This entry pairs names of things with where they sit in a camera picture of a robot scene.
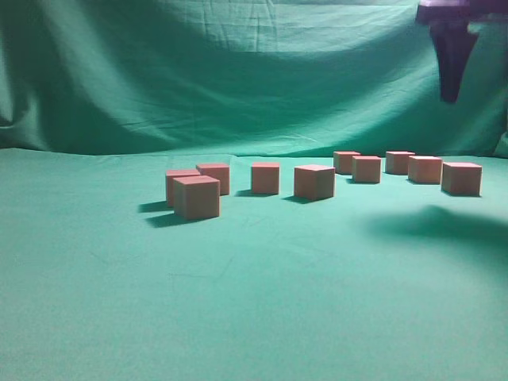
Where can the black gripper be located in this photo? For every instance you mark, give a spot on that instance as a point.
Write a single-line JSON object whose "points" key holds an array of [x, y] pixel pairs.
{"points": [[452, 39]]}

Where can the column red cube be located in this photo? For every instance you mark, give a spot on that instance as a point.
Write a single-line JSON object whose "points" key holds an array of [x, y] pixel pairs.
{"points": [[173, 174], [461, 179], [366, 169], [314, 182], [397, 162], [219, 171], [342, 161], [196, 197], [425, 169]]}

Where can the green cloth backdrop and cover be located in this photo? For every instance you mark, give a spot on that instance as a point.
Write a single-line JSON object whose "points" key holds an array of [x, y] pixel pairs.
{"points": [[101, 280]]}

